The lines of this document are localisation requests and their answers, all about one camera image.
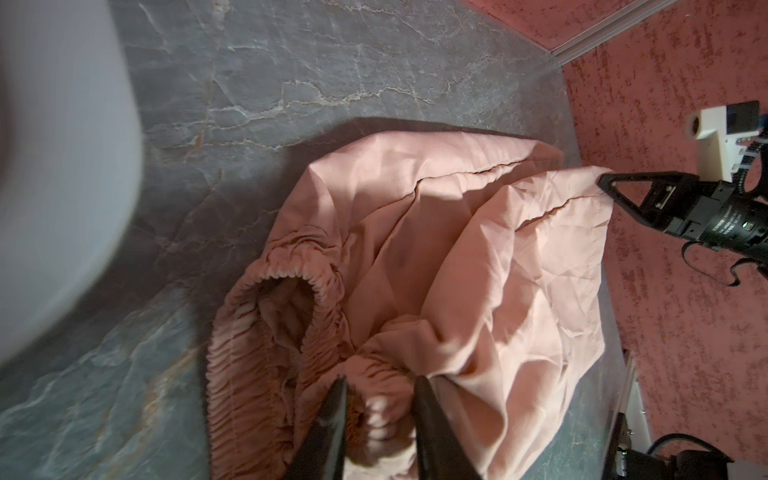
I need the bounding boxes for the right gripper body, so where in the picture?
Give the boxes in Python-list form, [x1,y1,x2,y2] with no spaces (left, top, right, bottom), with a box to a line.
[641,181,736,240]

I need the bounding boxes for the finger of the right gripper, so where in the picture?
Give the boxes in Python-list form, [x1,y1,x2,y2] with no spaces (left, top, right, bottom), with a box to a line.
[597,171,699,228]

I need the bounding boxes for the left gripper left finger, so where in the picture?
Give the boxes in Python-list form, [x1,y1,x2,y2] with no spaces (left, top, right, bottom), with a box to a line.
[283,376,348,480]

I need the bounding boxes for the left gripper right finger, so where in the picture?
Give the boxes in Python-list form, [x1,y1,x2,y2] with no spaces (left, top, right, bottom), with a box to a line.
[411,376,481,480]

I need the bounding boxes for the pink shorts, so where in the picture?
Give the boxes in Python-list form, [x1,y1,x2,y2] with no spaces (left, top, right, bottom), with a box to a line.
[206,132,613,479]

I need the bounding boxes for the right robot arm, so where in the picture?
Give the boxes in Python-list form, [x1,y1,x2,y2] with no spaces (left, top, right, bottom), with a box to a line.
[597,172,767,479]

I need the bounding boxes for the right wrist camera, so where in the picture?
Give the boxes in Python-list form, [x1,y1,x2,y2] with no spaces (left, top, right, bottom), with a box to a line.
[688,101,763,182]

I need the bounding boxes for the right aluminium corner post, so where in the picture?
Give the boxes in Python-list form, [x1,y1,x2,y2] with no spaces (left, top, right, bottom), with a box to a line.
[551,0,676,66]

